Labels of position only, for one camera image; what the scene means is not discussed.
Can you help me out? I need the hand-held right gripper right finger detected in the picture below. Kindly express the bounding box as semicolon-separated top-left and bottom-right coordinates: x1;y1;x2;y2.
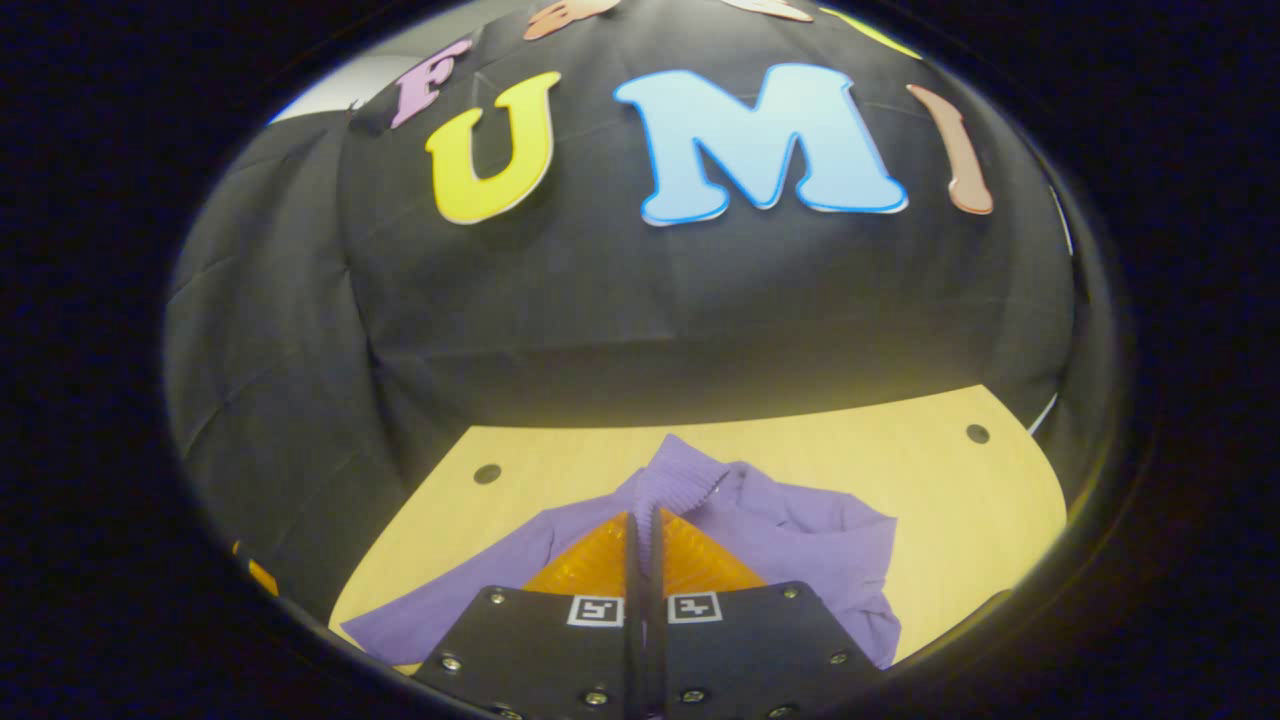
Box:
648;505;887;720

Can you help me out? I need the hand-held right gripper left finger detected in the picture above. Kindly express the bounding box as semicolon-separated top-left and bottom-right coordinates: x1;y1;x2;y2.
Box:
412;510;642;720

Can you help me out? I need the purple knit sweater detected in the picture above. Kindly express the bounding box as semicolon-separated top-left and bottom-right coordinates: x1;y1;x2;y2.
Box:
342;433;903;671

